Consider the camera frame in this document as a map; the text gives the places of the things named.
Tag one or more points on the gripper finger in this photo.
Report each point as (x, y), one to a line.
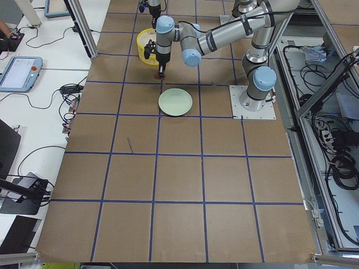
(161, 68)
(154, 22)

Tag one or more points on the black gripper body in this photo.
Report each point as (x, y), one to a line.
(153, 10)
(162, 59)

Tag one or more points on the brown bun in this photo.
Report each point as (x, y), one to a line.
(159, 76)

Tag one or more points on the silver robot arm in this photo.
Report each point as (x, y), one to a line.
(194, 45)
(155, 3)

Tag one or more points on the light green plate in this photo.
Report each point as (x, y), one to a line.
(175, 102)

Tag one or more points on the black power adapter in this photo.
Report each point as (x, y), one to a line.
(71, 89)

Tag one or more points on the far teach pendant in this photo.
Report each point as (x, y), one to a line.
(55, 8)

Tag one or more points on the teach pendant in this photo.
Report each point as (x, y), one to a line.
(55, 8)
(20, 74)

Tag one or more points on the near teach pendant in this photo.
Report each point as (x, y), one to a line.
(20, 74)

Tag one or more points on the black monitor stand base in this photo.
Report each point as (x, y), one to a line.
(24, 195)

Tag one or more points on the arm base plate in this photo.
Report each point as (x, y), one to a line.
(225, 19)
(243, 107)

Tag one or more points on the aluminium frame post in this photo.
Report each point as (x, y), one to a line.
(79, 20)

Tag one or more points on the right side frame rail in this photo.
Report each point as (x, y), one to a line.
(338, 75)

